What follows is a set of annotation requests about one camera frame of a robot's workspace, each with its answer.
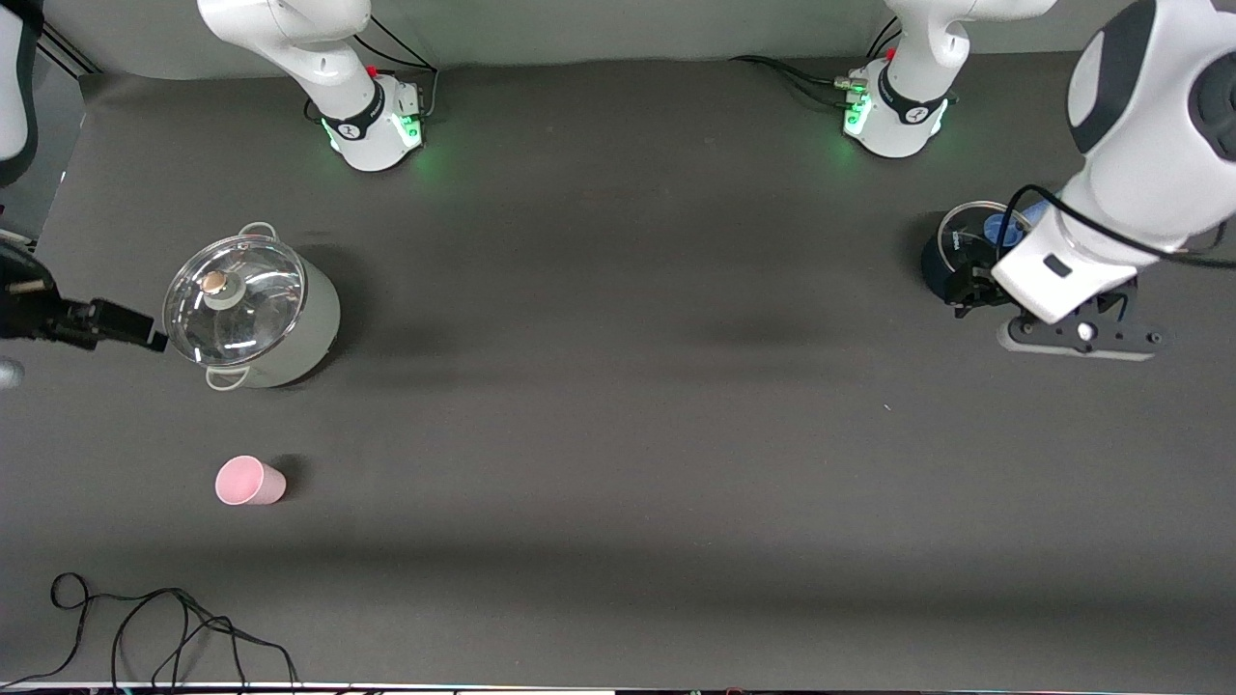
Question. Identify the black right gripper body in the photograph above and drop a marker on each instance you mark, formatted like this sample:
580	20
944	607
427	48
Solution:
29	315

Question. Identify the pink plastic cup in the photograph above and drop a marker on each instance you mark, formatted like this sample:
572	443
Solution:
246	483

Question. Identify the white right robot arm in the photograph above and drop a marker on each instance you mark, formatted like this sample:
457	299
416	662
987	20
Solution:
357	125

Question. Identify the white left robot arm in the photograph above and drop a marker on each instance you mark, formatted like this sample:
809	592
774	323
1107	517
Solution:
1149	125

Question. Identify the dark blue saucepan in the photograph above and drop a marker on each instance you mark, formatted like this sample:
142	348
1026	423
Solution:
937	278

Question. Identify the glass lid with blue knob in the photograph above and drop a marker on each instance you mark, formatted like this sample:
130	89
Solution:
966	241

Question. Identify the glass lid with gold knob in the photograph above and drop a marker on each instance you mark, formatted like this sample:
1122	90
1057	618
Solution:
253	311

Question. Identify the pale green stockpot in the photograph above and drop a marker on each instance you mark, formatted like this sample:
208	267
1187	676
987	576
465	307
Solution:
311	338

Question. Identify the dark grey table cover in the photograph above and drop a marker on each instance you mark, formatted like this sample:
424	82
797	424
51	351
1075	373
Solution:
618	483

